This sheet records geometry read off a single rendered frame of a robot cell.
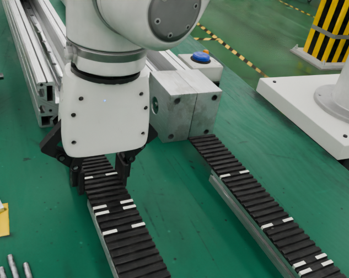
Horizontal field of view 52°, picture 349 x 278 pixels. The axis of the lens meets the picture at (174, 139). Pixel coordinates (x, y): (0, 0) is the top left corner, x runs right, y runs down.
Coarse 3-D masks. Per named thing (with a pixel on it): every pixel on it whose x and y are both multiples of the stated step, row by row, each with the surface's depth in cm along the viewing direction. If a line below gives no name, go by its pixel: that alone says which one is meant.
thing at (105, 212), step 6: (108, 204) 44; (114, 204) 44; (120, 204) 44; (126, 204) 45; (132, 204) 45; (96, 210) 43; (102, 210) 43; (108, 210) 43; (114, 210) 43; (120, 210) 43; (126, 210) 44; (132, 210) 44; (96, 216) 42; (102, 216) 42
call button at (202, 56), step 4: (196, 52) 82; (200, 52) 82; (204, 52) 83; (192, 56) 82; (196, 56) 80; (200, 56) 80; (204, 56) 81; (208, 56) 81; (200, 60) 80; (204, 60) 80; (208, 60) 81
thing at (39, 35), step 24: (24, 0) 100; (48, 0) 94; (24, 24) 77; (48, 24) 84; (24, 48) 67; (48, 48) 75; (24, 72) 73; (48, 72) 60; (48, 96) 60; (48, 120) 63
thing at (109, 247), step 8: (128, 240) 40; (136, 240) 40; (144, 240) 40; (152, 240) 41; (112, 248) 39; (120, 248) 39; (128, 248) 39; (136, 248) 39; (144, 248) 39; (152, 248) 40; (112, 256) 38; (120, 256) 38
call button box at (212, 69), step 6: (180, 54) 83; (186, 54) 84; (192, 54) 85; (186, 60) 81; (192, 60) 81; (210, 60) 82; (192, 66) 79; (198, 66) 79; (204, 66) 79; (210, 66) 80; (216, 66) 81; (222, 66) 81; (204, 72) 80; (210, 72) 81; (216, 72) 81; (210, 78) 82; (216, 78) 82; (216, 84) 83
